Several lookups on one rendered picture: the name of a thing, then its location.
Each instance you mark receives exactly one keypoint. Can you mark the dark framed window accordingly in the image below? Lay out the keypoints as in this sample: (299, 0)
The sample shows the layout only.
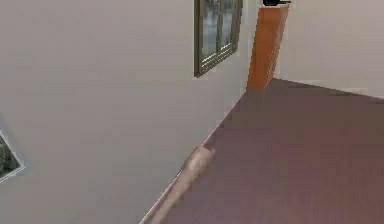
(218, 33)

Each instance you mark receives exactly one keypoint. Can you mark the orange wooden cabinet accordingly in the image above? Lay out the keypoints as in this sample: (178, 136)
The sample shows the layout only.
(266, 46)

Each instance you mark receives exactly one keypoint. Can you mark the black object on cabinet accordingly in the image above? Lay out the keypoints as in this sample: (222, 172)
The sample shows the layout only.
(274, 2)

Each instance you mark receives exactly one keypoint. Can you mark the white framed window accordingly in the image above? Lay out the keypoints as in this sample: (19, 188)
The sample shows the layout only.
(6, 160)

